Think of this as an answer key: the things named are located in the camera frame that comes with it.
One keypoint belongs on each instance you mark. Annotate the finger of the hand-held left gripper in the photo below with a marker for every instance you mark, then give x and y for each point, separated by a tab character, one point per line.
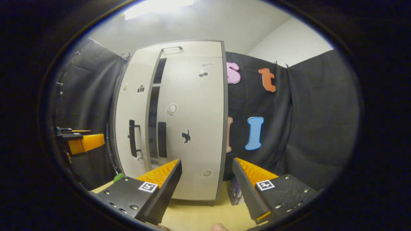
65	131
73	137

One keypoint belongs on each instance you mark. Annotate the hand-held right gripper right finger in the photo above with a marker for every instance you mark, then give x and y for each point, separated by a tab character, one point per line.
252	195

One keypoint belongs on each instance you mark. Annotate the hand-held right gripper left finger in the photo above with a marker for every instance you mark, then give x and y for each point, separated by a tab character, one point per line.
160	195

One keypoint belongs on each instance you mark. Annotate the white cabinet door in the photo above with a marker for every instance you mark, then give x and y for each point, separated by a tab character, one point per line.
196	112
135	106

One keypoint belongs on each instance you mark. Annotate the white and grey cabinet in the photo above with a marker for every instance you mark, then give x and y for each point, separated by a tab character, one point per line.
153	112

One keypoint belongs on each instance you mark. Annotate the white cabinet drawer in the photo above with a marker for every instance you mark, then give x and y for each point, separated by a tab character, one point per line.
199	49

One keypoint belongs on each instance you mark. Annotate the blue printed box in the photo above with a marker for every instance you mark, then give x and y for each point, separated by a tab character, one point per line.
236	192

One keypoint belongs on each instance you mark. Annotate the black backdrop cloth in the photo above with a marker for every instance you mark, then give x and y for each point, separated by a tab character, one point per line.
314	122
86	96

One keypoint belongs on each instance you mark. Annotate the green object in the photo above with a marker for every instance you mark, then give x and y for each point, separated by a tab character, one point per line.
118	177

